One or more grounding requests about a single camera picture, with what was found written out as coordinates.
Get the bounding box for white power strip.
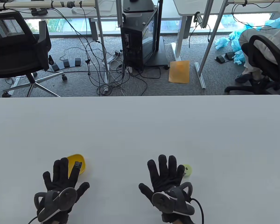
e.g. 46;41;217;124
107;50;124;63

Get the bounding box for black computer tower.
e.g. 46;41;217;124
120;7;159;71

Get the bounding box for black wrist controller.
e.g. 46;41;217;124
34;187;78;222
152;182;195;216

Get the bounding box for aluminium rail with black clamps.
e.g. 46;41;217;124
0;0;96;11

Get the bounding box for small yellow dish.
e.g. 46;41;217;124
67;154;87;175

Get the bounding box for black foot pedal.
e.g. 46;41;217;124
215;52;236;64

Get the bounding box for black left wrist controller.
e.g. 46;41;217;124
34;187;78;222

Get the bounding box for plain aluminium frame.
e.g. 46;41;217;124
94;0;124;92

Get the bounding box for orange sheet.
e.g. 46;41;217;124
168;60;190;84

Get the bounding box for tangled black floor cables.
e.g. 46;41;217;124
85;40;162;96

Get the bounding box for black right wrist controller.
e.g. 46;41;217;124
152;182;195;216

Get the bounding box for pile of blue plastic bags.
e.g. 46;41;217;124
215;16;280;65

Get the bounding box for person's left hand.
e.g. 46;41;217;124
42;157;90;216

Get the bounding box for aluminium frame with number tag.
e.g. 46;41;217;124
194;0;280;89

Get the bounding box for black armrest office chair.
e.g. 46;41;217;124
225;35;280;94

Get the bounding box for grey triple foot pedal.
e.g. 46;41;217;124
49;55;82;72

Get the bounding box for white desk with grey leg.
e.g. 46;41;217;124
0;0;123;40

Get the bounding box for person's right hand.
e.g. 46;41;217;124
139;154;185;204

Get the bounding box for right controller black cable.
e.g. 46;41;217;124
190;198;204;224

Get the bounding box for black mesh office chair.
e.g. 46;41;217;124
0;11;68;98

